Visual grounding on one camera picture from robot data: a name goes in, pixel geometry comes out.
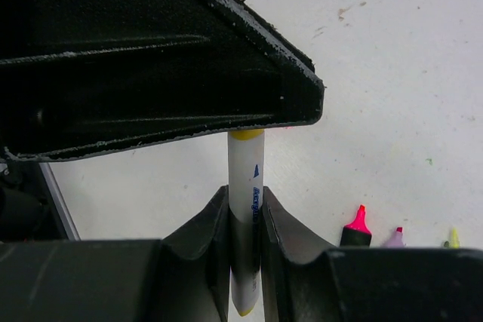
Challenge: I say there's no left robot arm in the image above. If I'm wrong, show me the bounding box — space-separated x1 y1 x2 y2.
1 0 324 241

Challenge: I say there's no black pink highlighter body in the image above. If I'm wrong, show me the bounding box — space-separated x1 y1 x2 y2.
339 204 372 247

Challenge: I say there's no lilac highlighter body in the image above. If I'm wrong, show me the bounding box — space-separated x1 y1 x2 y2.
382 227 405 248

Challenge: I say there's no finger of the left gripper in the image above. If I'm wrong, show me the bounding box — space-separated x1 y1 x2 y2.
1 0 325 162

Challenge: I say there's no yellow clear pen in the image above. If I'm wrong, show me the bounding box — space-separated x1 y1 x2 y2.
448 228 460 248

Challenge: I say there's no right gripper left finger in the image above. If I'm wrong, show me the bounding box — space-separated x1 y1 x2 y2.
1 187 229 321

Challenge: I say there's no aluminium front rail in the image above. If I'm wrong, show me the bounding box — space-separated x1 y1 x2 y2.
38 163 81 241

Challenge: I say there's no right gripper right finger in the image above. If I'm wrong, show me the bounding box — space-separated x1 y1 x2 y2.
261 189 482 321

